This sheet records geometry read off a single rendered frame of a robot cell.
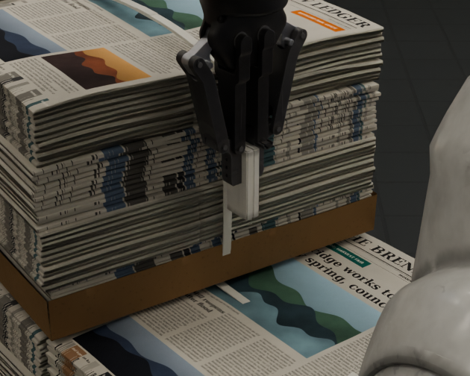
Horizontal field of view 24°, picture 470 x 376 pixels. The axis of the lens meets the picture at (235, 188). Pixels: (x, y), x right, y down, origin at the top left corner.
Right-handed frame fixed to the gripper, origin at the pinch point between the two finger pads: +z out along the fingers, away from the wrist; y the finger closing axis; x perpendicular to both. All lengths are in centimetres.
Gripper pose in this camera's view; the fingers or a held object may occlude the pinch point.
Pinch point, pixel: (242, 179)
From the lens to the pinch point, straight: 99.1
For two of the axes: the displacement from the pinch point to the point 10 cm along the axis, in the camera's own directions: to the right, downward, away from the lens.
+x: 6.3, 3.6, -6.9
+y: -7.8, 2.9, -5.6
